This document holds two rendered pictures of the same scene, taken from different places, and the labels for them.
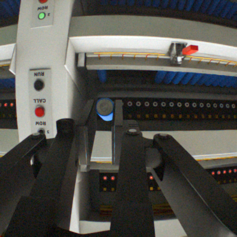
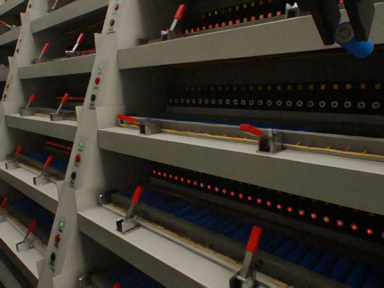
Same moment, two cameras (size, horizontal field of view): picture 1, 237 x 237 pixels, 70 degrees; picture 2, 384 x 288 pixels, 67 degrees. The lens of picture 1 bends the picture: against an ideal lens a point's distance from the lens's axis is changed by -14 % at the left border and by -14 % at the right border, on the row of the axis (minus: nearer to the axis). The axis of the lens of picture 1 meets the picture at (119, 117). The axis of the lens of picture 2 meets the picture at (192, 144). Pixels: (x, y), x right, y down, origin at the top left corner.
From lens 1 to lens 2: 15 cm
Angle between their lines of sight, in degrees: 41
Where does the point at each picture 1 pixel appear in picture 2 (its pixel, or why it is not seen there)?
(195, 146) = (266, 34)
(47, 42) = not seen: outside the picture
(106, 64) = (375, 141)
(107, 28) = (357, 182)
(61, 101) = not seen: outside the picture
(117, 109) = (318, 19)
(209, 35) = (228, 160)
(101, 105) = (347, 34)
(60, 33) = not seen: outside the picture
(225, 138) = (230, 47)
